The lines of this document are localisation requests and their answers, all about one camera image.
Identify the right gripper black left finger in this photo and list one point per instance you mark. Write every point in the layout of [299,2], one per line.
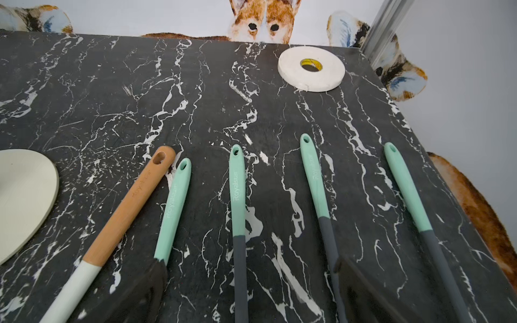
[138,302]

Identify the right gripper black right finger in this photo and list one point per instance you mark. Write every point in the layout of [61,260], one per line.
[366,300]

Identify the cream slotted turner wooden handle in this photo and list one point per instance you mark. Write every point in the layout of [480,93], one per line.
[110,236]

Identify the grey spatula mint handle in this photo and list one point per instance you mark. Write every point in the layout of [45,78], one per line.
[173,211]
[416,208]

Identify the grey turner mint handle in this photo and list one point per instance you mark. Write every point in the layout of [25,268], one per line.
[237,179]

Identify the cream utensil rack stand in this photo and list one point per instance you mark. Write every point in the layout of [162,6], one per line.
[29,187]

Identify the white tape roll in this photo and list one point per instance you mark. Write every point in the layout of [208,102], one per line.
[311,69]

